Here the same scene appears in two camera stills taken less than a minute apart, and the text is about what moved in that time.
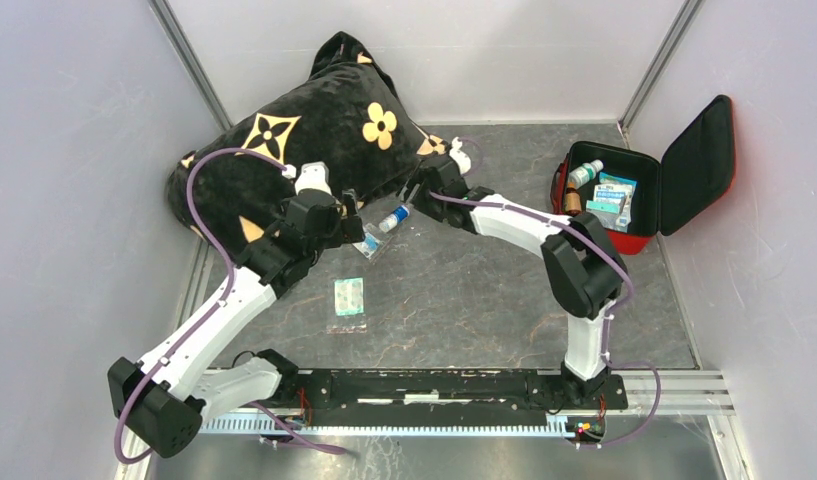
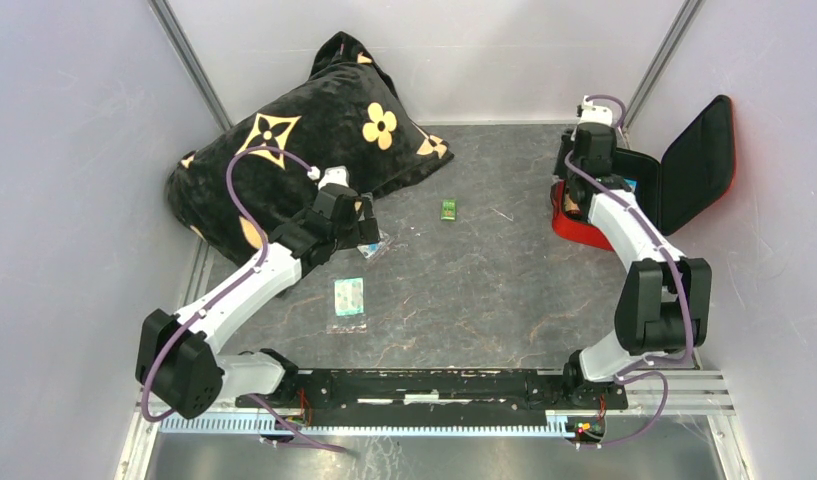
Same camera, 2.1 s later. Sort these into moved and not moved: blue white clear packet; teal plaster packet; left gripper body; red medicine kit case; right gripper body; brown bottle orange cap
Moved: left gripper body; right gripper body
Not moved: red medicine kit case; brown bottle orange cap; blue white clear packet; teal plaster packet
